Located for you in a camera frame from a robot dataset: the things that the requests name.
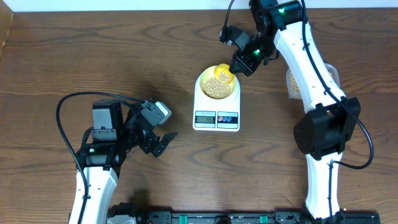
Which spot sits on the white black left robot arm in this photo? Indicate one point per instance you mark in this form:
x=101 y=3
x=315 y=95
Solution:
x=104 y=149

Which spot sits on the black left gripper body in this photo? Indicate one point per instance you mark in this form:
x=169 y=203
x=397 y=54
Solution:
x=132 y=134

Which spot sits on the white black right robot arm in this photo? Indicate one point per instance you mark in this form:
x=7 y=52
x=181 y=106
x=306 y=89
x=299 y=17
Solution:
x=330 y=117

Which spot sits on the brown cardboard board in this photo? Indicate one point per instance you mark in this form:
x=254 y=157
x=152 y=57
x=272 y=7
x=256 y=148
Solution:
x=5 y=22

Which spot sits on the yellow plastic measuring scoop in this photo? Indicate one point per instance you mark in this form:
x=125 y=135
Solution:
x=222 y=73

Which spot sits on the pale yellow plastic bowl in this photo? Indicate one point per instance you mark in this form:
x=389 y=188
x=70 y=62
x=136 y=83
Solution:
x=209 y=73

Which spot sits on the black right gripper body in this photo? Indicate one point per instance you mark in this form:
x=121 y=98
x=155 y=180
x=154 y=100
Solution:
x=250 y=58

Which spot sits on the soybeans in bowl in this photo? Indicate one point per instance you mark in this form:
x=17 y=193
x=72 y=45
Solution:
x=215 y=89

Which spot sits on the white digital kitchen scale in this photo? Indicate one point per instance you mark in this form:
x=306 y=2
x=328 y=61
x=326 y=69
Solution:
x=216 y=115

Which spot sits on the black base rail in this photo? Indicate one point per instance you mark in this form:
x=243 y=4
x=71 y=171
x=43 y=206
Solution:
x=130 y=213

